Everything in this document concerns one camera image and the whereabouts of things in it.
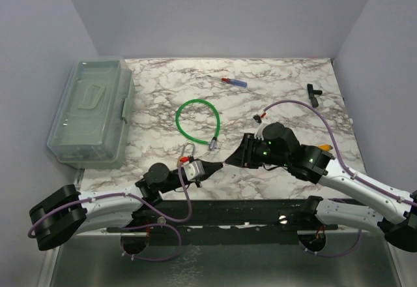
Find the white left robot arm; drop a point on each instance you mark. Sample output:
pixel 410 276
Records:
pixel 68 212

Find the brass padlock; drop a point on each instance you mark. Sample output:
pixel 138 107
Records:
pixel 187 153

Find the clear plastic storage box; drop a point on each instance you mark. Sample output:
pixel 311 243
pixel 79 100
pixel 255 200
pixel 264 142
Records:
pixel 91 127

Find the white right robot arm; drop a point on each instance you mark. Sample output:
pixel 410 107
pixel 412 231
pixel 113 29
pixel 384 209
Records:
pixel 380 207

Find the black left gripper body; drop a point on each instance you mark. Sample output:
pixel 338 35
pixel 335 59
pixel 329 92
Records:
pixel 198 181

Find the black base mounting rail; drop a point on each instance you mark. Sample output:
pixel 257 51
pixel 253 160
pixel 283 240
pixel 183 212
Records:
pixel 224 222

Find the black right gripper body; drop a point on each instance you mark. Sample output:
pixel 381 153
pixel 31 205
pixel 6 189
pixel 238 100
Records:
pixel 258 152

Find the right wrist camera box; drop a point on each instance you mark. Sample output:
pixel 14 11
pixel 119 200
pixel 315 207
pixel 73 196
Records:
pixel 262 122

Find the blue red small screwdriver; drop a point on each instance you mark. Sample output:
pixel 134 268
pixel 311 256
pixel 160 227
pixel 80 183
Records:
pixel 235 82

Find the yellow utility knife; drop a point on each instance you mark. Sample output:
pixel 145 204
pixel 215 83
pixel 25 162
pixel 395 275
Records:
pixel 326 147

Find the black T-shaped tool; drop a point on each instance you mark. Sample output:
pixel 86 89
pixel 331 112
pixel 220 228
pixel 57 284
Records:
pixel 312 93

